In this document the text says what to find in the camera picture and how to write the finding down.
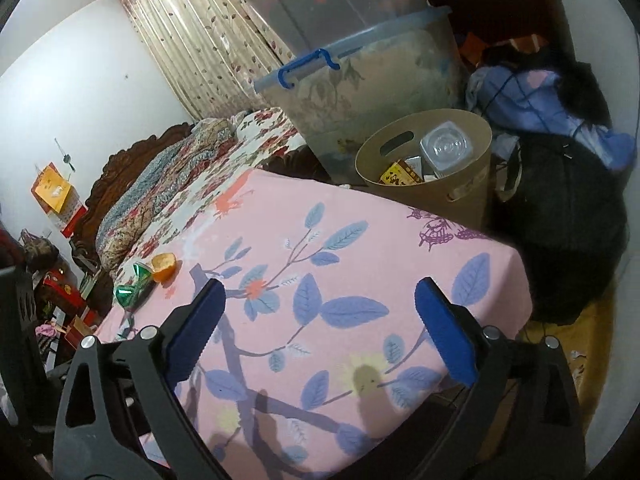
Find patterned quilt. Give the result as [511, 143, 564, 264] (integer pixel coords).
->
[95, 117, 239, 272]

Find black cloth bag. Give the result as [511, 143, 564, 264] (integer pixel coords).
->
[492, 131, 629, 325]

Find clear plastic bottle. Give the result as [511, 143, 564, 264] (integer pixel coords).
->
[419, 121, 475, 180]

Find red gift bag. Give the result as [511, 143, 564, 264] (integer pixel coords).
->
[41, 269, 87, 314]

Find dark wooden nightstand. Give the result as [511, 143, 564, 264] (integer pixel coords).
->
[69, 240, 118, 317]

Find clear storage box blue handle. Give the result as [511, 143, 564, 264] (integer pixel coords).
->
[253, 6, 472, 187]

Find beige trash bin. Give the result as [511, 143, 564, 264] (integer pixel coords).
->
[354, 108, 494, 233]

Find clear storage box teal lid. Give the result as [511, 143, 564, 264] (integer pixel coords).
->
[229, 0, 439, 57]

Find floral bed sheet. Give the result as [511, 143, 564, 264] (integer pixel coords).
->
[116, 106, 307, 282]

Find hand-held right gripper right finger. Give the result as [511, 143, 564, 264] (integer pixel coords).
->
[414, 276, 586, 480]

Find brown handbag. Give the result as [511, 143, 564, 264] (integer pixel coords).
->
[19, 229, 59, 272]

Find carved wooden headboard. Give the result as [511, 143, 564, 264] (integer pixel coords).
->
[69, 122, 197, 272]

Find crushed green can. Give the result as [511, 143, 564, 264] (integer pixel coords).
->
[114, 261, 154, 312]

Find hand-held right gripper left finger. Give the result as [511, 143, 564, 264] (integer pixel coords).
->
[52, 277, 227, 480]

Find orange peel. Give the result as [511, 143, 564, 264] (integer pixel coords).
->
[149, 253, 177, 283]

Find leaf-print curtain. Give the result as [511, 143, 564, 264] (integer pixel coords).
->
[119, 0, 303, 122]

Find pink leaf-print tablecloth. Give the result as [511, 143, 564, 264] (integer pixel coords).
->
[94, 167, 534, 480]

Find brown red paper bag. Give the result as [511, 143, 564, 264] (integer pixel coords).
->
[64, 314, 99, 352]

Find yellow box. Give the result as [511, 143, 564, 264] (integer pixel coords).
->
[378, 159, 424, 187]

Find purple blue clothing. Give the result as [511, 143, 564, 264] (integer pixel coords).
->
[466, 66, 637, 172]

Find yellow paper envelope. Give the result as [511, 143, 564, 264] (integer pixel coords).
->
[31, 164, 74, 214]

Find red wall calendar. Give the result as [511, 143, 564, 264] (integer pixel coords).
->
[30, 161, 89, 239]

